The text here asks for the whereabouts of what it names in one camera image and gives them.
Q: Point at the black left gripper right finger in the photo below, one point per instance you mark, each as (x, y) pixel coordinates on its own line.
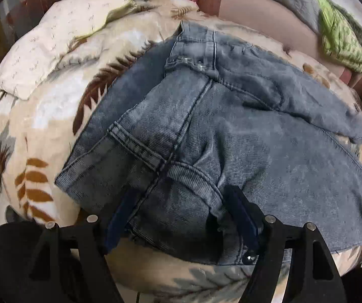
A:
(267, 226)

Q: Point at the leaf-print fleece blanket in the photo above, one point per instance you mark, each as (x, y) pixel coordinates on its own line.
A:
(37, 136)

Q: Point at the green patterned folded cloth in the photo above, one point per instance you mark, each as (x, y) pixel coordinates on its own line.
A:
(341, 35)

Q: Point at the blue-grey denim pants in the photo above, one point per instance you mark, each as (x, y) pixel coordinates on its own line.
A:
(203, 111)

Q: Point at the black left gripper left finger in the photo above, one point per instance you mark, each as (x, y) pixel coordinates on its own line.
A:
(71, 261)

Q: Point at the cream patterned pillow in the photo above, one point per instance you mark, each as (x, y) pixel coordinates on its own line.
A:
(36, 54)

